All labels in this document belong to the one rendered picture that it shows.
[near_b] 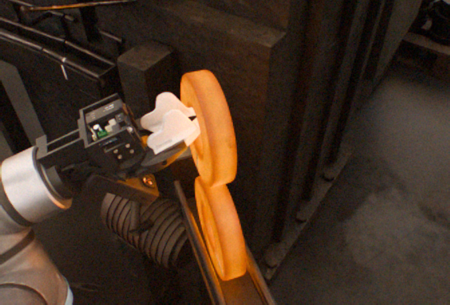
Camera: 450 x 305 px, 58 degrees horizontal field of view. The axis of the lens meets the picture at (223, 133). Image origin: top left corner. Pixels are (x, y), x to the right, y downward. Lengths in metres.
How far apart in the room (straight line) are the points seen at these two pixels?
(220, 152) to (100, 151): 0.14
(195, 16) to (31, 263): 0.49
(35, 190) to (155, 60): 0.38
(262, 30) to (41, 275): 0.51
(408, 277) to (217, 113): 1.13
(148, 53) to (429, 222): 1.20
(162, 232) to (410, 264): 0.93
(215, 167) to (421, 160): 1.44
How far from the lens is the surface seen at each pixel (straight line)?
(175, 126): 0.51
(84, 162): 0.53
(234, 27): 0.75
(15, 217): 0.55
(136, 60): 0.81
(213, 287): 0.60
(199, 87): 0.50
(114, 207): 0.92
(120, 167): 0.52
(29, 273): 0.58
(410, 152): 1.87
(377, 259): 1.50
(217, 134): 0.48
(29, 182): 0.53
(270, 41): 0.71
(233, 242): 0.56
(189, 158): 0.71
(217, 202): 0.56
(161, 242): 0.86
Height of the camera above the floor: 1.24
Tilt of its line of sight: 44 degrees down
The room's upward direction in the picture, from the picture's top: straight up
